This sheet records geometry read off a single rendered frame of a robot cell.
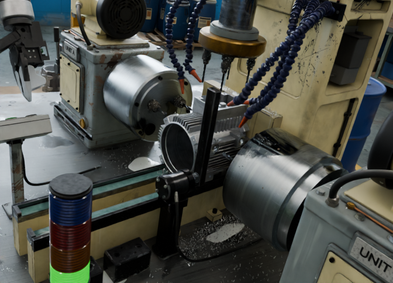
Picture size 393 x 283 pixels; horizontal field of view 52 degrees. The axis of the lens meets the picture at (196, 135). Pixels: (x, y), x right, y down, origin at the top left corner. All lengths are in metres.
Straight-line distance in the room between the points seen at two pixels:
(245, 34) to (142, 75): 0.38
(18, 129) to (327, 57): 0.82
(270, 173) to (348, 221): 0.21
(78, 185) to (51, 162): 0.86
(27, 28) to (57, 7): 5.50
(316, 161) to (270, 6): 0.54
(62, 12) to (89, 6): 5.18
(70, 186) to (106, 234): 0.46
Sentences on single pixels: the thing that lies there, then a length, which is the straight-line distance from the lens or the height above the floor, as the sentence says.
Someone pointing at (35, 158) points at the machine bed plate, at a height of 0.80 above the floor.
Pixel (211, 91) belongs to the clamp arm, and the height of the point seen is 1.25.
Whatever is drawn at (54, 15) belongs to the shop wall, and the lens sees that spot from 6.72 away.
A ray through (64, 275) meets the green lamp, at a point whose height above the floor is 1.07.
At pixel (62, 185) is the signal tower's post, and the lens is 0.60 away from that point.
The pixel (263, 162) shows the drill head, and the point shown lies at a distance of 0.92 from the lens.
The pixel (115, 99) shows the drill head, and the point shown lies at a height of 1.05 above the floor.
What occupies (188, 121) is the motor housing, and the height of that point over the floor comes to 1.11.
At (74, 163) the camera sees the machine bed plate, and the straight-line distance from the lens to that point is 1.45.
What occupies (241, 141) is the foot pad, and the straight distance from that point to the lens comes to 1.15.
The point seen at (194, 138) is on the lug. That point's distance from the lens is 1.06.
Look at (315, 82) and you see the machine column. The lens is 1.18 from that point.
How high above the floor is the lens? 1.56
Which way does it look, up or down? 26 degrees down
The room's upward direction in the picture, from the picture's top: 9 degrees clockwise
